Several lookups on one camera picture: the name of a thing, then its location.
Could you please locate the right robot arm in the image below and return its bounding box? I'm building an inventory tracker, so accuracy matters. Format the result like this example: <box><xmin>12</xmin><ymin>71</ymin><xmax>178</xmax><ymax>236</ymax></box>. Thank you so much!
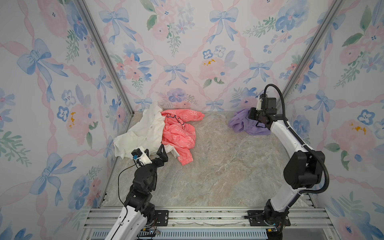
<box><xmin>244</xmin><ymin>108</ymin><xmax>325</xmax><ymax>233</ymax></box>

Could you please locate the aluminium rail frame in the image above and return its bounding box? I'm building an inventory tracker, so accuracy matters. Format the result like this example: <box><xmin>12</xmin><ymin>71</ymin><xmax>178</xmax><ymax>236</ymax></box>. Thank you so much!
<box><xmin>78</xmin><ymin>207</ymin><xmax>340</xmax><ymax>240</ymax></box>

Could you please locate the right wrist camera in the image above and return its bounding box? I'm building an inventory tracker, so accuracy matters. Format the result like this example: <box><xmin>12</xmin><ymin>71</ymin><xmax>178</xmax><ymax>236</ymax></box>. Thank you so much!
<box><xmin>257</xmin><ymin>94</ymin><xmax>277</xmax><ymax>115</ymax></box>

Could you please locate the white cloth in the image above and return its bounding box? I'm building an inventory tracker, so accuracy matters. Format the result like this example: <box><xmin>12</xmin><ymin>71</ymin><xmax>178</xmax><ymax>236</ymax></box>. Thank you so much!
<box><xmin>114</xmin><ymin>102</ymin><xmax>165</xmax><ymax>159</ymax></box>

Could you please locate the purple cloth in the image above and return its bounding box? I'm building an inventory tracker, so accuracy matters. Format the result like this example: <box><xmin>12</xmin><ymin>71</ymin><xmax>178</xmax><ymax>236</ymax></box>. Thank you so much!
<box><xmin>228</xmin><ymin>109</ymin><xmax>271</xmax><ymax>136</ymax></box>

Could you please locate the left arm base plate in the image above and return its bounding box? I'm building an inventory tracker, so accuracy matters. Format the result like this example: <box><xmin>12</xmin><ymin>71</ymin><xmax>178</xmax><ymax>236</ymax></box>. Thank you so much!
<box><xmin>147</xmin><ymin>210</ymin><xmax>170</xmax><ymax>227</ymax></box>

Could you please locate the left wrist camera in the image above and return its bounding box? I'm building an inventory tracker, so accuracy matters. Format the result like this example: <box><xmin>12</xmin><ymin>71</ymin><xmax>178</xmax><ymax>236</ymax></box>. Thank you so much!
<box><xmin>131</xmin><ymin>147</ymin><xmax>153</xmax><ymax>167</ymax></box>

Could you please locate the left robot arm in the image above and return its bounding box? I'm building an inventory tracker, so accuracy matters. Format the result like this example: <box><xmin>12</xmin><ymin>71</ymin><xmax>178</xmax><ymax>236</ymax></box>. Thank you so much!
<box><xmin>106</xmin><ymin>144</ymin><xmax>169</xmax><ymax>240</ymax></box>

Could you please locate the pink patterned cloth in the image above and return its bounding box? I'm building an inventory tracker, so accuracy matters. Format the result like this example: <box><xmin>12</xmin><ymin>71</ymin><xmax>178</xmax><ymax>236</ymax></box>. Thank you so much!
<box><xmin>161</xmin><ymin>109</ymin><xmax>205</xmax><ymax>166</ymax></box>

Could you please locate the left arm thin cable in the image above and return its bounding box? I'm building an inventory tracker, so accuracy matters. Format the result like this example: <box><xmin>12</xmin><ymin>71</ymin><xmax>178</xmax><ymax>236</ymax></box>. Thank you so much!
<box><xmin>117</xmin><ymin>161</ymin><xmax>142</xmax><ymax>208</ymax></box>

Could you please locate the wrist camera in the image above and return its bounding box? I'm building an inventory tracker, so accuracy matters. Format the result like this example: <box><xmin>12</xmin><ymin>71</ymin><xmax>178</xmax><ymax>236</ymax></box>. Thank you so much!
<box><xmin>257</xmin><ymin>94</ymin><xmax>277</xmax><ymax>115</ymax></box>
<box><xmin>131</xmin><ymin>147</ymin><xmax>153</xmax><ymax>167</ymax></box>

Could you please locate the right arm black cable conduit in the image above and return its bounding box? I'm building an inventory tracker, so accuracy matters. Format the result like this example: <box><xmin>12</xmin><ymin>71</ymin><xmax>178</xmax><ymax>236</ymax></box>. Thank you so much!
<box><xmin>263</xmin><ymin>83</ymin><xmax>330</xmax><ymax>195</ymax></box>

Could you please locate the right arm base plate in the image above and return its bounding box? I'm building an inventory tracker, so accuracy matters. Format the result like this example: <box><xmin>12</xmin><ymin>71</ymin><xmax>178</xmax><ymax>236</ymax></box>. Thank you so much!
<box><xmin>244</xmin><ymin>210</ymin><xmax>291</xmax><ymax>227</ymax></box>

